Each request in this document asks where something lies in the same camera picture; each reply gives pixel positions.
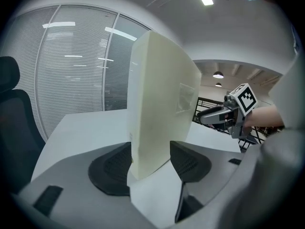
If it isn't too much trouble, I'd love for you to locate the person's white t-shirt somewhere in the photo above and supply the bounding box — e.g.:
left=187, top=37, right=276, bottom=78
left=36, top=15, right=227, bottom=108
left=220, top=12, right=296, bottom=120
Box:
left=212, top=53, right=305, bottom=229

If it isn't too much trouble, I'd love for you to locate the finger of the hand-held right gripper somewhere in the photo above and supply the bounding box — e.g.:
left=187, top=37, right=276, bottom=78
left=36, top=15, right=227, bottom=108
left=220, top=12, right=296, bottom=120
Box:
left=209, top=122, right=233, bottom=135
left=196, top=105, right=226, bottom=125

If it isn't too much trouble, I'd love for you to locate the pale yellow box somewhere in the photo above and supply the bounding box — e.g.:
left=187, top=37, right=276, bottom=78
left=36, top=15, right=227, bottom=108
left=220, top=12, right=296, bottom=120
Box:
left=126, top=30, right=202, bottom=182

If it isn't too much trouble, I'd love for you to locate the black office chair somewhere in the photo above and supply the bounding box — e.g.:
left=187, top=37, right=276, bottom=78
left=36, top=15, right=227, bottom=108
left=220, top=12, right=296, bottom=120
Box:
left=0, top=56, right=46, bottom=196

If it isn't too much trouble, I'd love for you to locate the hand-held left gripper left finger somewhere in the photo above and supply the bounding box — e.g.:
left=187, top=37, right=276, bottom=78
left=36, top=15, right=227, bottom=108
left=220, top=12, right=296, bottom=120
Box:
left=17, top=141, right=158, bottom=229

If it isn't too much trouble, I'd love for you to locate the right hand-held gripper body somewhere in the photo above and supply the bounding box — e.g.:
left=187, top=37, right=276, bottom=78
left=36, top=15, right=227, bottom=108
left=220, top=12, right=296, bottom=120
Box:
left=222, top=83, right=259, bottom=139

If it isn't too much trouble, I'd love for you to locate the person's right forearm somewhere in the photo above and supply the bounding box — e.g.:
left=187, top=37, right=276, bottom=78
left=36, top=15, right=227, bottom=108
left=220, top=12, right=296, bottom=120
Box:
left=245, top=104, right=285, bottom=135

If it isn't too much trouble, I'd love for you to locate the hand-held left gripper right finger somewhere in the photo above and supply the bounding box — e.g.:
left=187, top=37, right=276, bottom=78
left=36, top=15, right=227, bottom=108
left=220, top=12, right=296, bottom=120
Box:
left=169, top=140, right=244, bottom=223

